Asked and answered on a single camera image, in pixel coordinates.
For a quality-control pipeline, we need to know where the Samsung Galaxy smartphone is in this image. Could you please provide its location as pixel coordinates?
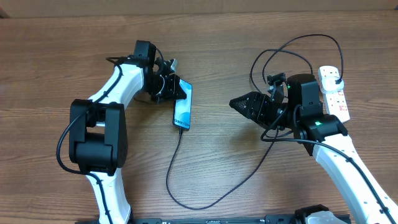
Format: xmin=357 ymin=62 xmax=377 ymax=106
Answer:
xmin=173 ymin=79 xmax=193 ymax=130

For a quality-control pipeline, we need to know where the black USB charging cable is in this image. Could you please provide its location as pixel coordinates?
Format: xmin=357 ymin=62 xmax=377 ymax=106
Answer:
xmin=165 ymin=34 xmax=345 ymax=211

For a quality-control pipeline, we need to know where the white power strip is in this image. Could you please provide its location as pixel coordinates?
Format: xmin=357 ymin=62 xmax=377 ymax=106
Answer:
xmin=318 ymin=65 xmax=350 ymax=123

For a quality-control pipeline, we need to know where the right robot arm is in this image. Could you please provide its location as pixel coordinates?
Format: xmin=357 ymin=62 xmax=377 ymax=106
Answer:
xmin=229 ymin=73 xmax=397 ymax=223

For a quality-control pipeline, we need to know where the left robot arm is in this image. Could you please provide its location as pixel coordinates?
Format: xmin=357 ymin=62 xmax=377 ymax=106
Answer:
xmin=60 ymin=40 xmax=188 ymax=223

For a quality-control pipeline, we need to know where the white charger plug adapter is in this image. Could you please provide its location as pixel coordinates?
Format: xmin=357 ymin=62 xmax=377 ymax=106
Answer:
xmin=320 ymin=77 xmax=345 ymax=94

